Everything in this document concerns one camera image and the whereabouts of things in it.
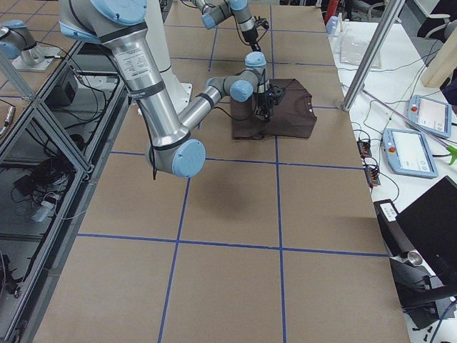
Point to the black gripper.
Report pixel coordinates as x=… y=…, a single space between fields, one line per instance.
x=250 y=36
x=264 y=99

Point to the dark brown t-shirt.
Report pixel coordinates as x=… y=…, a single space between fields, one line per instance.
x=293 y=117

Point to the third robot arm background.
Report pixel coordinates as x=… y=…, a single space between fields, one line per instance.
x=21 y=48

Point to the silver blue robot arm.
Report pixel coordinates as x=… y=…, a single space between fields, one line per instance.
x=214 y=14
x=121 y=27

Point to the blue cap cylinder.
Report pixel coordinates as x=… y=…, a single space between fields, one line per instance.
x=332 y=25

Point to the red cylinder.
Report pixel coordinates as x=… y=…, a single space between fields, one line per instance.
x=331 y=9

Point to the orange black connector board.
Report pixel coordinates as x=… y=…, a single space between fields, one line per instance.
x=370 y=165

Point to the near blue teach pendant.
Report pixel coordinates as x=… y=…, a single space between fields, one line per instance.
x=408 y=153

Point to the blue teach pendant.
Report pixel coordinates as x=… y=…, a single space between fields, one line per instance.
x=408 y=153
x=433 y=115

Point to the far blue teach pendant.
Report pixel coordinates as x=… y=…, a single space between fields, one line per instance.
x=433 y=115

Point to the black box white label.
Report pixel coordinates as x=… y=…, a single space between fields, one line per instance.
x=395 y=239

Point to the black monitor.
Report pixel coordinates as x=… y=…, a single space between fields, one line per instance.
x=430 y=225

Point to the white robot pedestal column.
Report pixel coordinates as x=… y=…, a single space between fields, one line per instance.
x=180 y=93

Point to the aluminium frame post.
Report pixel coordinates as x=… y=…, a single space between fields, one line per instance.
x=381 y=32

